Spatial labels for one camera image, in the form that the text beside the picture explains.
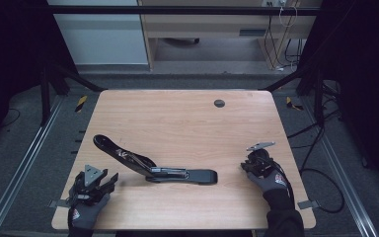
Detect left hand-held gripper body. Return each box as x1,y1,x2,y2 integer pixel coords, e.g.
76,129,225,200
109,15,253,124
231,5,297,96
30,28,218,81
68,164,114,206

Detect black frame strut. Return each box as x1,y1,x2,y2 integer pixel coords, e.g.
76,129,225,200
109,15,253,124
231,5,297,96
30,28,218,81
259,64,326,126
39,63,109,126

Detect black curtain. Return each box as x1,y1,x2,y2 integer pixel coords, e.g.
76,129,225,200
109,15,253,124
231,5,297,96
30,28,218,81
296,0,379,194
0,0,79,156

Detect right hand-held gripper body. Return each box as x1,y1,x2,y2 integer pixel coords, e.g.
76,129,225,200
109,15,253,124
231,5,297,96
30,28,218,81
245,141,276,180

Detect aluminium floor rail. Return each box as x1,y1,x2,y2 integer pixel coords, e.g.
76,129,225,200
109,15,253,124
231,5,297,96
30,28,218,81
299,96,379,237
0,94,65,237

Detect black stapler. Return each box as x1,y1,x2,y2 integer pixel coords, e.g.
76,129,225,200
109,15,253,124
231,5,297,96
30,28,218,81
92,133,219,187

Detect person's left hand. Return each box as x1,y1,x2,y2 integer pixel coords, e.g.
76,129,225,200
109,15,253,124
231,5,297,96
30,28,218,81
67,193,112,230

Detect white cabinet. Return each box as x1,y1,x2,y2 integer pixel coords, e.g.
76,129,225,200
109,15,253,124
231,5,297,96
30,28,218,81
46,0,150,66

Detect black horizontal frame bar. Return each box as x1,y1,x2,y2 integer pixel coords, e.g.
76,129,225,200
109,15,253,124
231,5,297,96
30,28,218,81
44,4,324,16

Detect white cable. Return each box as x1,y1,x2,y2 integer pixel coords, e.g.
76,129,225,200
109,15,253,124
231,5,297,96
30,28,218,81
277,3,299,29

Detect grey tape tab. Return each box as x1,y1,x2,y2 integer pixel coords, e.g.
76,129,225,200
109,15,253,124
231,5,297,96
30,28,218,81
46,198,71,210
296,199,321,210

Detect yellow-handled tool on floor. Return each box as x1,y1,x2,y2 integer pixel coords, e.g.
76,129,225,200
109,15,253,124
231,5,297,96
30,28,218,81
74,95,89,114

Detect thin black floor cable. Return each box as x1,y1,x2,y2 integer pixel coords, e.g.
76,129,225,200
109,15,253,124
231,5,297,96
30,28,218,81
0,107,22,128

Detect black floor cable loop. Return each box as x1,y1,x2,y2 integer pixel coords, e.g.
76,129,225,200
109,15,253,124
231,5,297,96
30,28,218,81
286,108,346,215

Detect person's right hand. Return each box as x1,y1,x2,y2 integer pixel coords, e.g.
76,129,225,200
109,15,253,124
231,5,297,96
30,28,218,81
246,167,290,196

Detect light wooden desk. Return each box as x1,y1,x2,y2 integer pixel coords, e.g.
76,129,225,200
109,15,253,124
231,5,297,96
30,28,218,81
137,0,323,71

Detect black hanging cables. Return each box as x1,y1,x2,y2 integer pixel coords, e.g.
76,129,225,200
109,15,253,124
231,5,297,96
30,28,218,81
264,0,306,72

